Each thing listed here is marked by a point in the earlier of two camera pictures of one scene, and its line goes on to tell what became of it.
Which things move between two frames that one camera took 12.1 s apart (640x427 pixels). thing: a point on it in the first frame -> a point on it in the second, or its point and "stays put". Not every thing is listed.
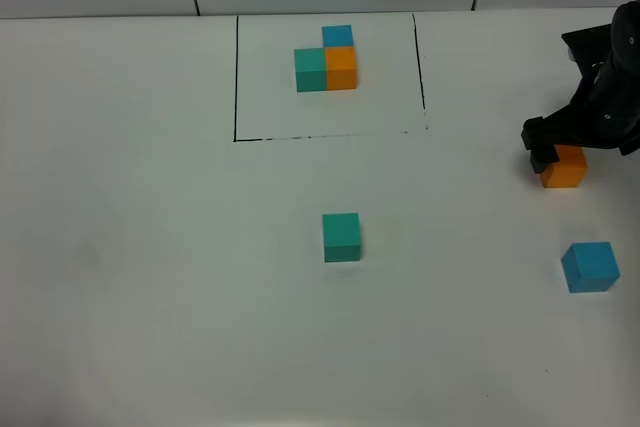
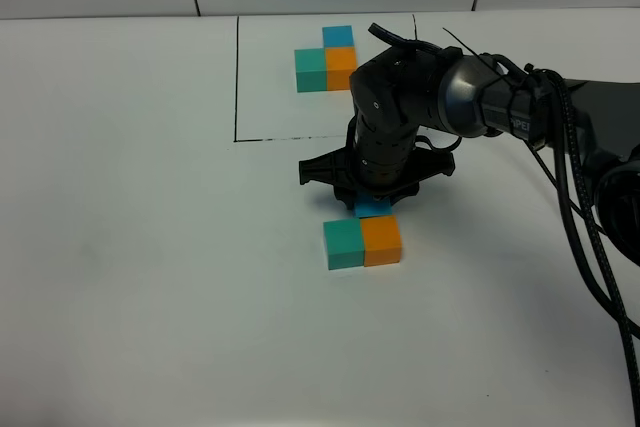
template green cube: [310, 69] stays put
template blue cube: [337, 35] stays put
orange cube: [569, 172] -> [381, 240]
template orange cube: [341, 68] stays put
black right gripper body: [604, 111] -> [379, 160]
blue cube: [590, 267] -> [366, 205]
